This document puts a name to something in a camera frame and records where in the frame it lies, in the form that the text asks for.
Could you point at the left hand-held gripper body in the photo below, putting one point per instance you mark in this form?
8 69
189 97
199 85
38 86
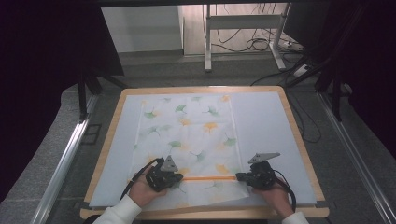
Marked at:
160 179

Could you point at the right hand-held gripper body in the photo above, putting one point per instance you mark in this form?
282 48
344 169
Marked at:
261 177

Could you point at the white leaf-print cloth yellow stripe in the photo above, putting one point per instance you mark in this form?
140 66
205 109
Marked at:
193 137

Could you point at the person's left hand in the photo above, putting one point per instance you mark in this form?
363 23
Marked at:
143 193

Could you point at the person's right hand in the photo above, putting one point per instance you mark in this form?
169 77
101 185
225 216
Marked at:
275 199

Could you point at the black floor plate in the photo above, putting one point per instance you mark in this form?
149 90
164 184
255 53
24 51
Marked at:
91 134

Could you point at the black metal stand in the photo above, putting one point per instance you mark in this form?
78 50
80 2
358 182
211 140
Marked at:
336 93
82 96

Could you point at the white power strip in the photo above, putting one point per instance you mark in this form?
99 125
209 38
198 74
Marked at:
301 70

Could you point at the white cabinet panel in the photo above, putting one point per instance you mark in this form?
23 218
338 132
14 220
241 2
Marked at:
141 29

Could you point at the white metal stand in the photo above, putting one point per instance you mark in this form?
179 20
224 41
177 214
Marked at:
246 21

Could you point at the dark curtain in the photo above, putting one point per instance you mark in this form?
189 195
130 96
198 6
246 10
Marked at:
37 77
370 62

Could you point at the aluminium floor rail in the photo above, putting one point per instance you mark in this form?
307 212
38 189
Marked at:
65 161
355 155

